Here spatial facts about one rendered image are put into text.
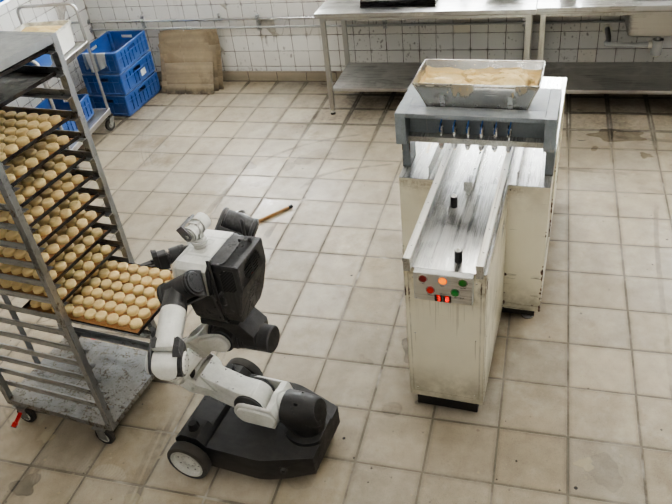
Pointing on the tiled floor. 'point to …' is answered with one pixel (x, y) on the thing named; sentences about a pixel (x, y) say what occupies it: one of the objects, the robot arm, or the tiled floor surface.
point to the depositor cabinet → (518, 201)
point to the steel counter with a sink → (650, 79)
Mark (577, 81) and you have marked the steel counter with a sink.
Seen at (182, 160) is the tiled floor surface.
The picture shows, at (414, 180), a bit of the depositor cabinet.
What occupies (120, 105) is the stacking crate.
